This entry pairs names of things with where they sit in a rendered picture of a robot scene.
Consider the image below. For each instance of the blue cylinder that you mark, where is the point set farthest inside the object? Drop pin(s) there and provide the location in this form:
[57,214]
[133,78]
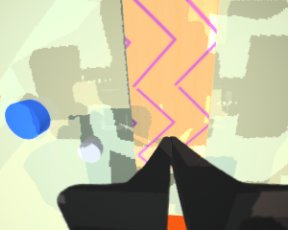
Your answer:
[27,119]

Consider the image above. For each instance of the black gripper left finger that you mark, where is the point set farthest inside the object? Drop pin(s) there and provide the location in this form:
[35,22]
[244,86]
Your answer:
[142,203]

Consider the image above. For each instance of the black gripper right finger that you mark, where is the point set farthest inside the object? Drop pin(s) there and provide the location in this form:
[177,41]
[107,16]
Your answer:
[210,199]

